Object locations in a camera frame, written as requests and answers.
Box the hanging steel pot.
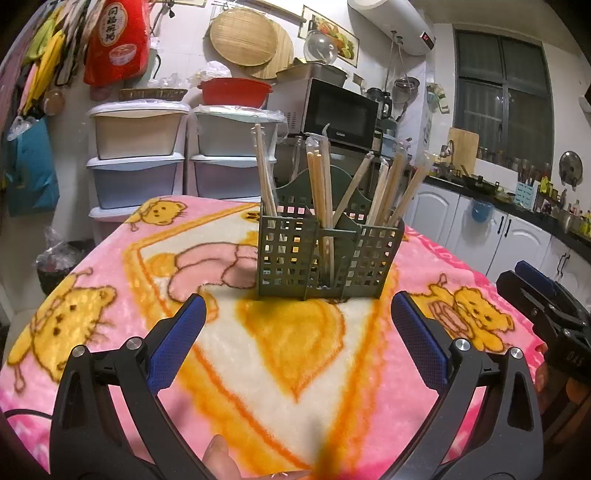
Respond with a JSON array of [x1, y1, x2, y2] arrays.
[[394, 78, 420, 104]]

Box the cluster of countertop bottles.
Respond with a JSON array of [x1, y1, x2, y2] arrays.
[[536, 175, 591, 236]]

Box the black cable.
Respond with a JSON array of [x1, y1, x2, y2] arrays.
[[0, 408, 58, 423]]

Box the light blue knife block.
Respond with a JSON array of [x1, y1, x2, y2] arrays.
[[515, 181, 536, 209]]

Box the blue hanging cup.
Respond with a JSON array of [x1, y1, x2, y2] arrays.
[[470, 199, 494, 223]]

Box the row of spice jars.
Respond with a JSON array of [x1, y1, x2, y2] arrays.
[[475, 147, 552, 171]]

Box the white plastic bag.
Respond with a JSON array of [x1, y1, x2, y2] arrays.
[[198, 60, 232, 84]]

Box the person's left hand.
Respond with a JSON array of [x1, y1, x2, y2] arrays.
[[203, 434, 245, 480]]

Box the green plastic utensil basket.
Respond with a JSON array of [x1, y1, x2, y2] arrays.
[[257, 166, 406, 301]]

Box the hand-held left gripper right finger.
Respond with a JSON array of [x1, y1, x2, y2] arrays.
[[392, 291, 546, 480]]

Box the black blender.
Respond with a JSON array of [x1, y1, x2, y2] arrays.
[[367, 88, 393, 121]]

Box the black wok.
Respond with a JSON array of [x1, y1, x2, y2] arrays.
[[459, 174, 497, 192]]

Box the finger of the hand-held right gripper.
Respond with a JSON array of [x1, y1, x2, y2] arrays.
[[515, 261, 591, 324], [496, 271, 585, 333]]

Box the pink hanging cloth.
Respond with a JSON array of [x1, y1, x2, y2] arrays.
[[0, 46, 28, 139]]

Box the bunch of wooden chopsticks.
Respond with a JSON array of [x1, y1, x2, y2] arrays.
[[250, 122, 437, 282]]

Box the yellow hanging cloth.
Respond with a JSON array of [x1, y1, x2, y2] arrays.
[[21, 14, 65, 116]]

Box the wooden rolling pin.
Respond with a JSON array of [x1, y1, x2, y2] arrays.
[[249, 0, 308, 24]]

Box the black microwave oven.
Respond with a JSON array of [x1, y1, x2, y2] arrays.
[[270, 78, 379, 152]]

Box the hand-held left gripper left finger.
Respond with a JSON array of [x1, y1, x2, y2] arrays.
[[50, 294, 208, 480]]

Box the round bamboo tray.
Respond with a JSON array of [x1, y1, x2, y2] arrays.
[[210, 8, 280, 68]]

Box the red printed bag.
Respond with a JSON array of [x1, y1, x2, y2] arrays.
[[83, 0, 153, 88]]

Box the steel pot lid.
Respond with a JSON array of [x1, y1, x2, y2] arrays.
[[558, 151, 585, 190]]

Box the glass pot lid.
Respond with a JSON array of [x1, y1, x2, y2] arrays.
[[304, 30, 339, 65]]

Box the stacked plastic storage drawers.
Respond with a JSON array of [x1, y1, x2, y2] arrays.
[[190, 105, 284, 200]]

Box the wicker basket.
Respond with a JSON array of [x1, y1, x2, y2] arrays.
[[119, 88, 189, 102]]

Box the black kitchen countertop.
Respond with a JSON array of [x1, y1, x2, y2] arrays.
[[422, 175, 591, 252]]

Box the small fruit wall poster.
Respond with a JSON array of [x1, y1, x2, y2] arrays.
[[300, 6, 357, 61]]

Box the round bamboo mat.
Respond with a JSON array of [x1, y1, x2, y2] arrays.
[[252, 21, 295, 80]]

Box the wooden cutting board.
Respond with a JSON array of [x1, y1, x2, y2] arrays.
[[445, 128, 480, 172]]

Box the blue hanging bag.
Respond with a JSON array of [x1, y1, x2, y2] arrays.
[[6, 117, 61, 217]]

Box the white kitchen cabinets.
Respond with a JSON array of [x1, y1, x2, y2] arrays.
[[406, 185, 591, 296]]

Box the light blue appliance box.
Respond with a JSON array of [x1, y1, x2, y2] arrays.
[[381, 117, 407, 153]]

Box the dark window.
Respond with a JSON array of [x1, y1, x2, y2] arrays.
[[455, 30, 555, 171]]

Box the white water heater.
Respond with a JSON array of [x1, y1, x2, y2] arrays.
[[347, 0, 437, 57]]

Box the black trash bin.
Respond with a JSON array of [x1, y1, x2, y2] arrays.
[[36, 226, 95, 296]]

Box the red plastic basin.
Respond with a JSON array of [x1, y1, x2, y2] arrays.
[[198, 78, 273, 107]]

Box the pink printed blanket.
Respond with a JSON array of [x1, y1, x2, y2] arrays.
[[0, 196, 548, 480]]

